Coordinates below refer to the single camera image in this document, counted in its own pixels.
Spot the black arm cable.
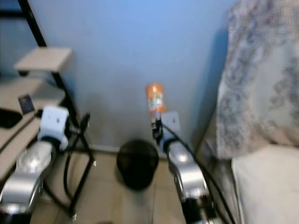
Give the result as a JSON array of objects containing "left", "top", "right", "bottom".
[
  {"left": 161, "top": 120, "right": 239, "bottom": 224},
  {"left": 0, "top": 119, "right": 45, "bottom": 154}
]

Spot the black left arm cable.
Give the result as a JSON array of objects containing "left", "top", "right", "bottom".
[{"left": 0, "top": 119, "right": 45, "bottom": 154}]

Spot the orange-label plastic bottle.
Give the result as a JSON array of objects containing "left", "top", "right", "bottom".
[{"left": 145, "top": 83, "right": 167, "bottom": 124}]

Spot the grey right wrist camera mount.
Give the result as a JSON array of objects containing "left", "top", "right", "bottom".
[{"left": 161, "top": 111, "right": 181, "bottom": 140}]

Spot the black mesh waste bin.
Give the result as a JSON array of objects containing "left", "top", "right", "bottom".
[{"left": 116, "top": 139, "right": 160, "bottom": 191}]

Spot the flat black tray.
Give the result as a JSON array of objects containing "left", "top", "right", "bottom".
[{"left": 0, "top": 108, "right": 23, "bottom": 130}]

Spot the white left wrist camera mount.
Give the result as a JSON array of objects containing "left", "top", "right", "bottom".
[{"left": 37, "top": 106, "right": 71, "bottom": 140}]

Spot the beige wooden desk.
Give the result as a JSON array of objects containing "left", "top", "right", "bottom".
[{"left": 0, "top": 77, "right": 67, "bottom": 180}]

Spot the small dark card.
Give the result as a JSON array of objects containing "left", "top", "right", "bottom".
[{"left": 18, "top": 94, "right": 36, "bottom": 115}]

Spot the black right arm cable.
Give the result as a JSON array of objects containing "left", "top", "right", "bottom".
[{"left": 161, "top": 120, "right": 239, "bottom": 224}]

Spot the small beige desk shelf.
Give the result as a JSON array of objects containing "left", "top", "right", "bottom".
[{"left": 14, "top": 47, "right": 73, "bottom": 73}]

